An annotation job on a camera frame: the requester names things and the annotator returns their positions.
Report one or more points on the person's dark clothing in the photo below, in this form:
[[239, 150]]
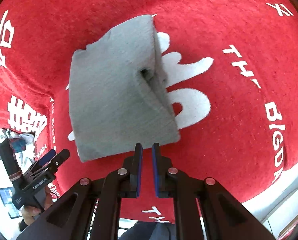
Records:
[[144, 232]]

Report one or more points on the person's left hand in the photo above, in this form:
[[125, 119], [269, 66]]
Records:
[[30, 215]]

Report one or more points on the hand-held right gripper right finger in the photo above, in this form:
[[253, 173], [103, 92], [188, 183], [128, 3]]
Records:
[[156, 172]]

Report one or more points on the grey knit sweater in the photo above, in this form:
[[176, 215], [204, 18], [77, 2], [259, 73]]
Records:
[[114, 100]]

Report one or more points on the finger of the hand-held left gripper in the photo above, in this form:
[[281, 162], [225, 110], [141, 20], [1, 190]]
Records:
[[46, 157], [60, 157]]

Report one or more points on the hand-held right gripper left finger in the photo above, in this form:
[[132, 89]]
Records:
[[138, 172]]

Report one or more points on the pile of mixed clothes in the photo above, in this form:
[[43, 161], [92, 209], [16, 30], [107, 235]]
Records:
[[24, 140]]

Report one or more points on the red printed blanket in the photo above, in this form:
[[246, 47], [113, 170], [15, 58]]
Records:
[[226, 130]]

